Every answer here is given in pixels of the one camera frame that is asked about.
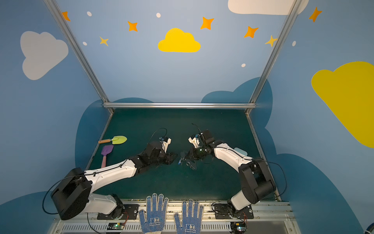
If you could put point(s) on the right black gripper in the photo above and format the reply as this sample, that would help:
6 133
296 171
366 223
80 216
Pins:
192 155

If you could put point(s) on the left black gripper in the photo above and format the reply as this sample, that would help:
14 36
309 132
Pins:
166 155

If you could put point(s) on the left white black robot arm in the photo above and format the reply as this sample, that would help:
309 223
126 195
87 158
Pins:
75 194

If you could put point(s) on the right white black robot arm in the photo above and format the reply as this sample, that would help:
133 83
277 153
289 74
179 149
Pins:
256 179

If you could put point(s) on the light blue toy spatula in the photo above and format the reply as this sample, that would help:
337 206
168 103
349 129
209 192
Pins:
240 151

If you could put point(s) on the left blue dotted work glove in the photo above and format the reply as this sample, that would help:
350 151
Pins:
152 220

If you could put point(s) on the blue dotted work glove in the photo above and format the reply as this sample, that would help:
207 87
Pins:
191 220
152 220

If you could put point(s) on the purple toy spatula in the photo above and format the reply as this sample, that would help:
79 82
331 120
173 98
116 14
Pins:
107 149

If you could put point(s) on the right blue dotted work glove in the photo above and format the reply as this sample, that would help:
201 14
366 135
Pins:
191 220

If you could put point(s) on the right green circuit board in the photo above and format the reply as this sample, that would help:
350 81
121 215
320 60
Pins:
238 227

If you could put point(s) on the green circuit board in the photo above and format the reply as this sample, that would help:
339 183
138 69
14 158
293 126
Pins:
115 226
238 227

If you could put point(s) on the left green circuit board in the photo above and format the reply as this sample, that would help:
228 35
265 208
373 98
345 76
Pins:
115 226

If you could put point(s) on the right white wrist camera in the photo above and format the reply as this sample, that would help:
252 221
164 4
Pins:
196 141

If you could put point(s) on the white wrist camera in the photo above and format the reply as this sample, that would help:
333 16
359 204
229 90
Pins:
196 141
165 142

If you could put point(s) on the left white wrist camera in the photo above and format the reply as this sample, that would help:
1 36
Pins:
165 142

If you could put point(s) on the green toy spatula wooden handle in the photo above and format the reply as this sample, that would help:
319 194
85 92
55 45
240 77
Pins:
115 140

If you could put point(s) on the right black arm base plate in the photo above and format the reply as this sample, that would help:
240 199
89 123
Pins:
227 211

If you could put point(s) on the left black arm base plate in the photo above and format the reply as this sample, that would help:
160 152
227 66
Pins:
121 212

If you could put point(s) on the horizontal aluminium frame bar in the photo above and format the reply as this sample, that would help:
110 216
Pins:
124 105

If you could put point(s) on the left aluminium frame post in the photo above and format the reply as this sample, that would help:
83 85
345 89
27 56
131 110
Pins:
54 9

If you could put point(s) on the aluminium frame post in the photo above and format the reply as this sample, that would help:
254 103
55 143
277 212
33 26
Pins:
286 28
54 9

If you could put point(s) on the right aluminium frame post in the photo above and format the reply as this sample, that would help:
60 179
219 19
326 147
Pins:
286 28

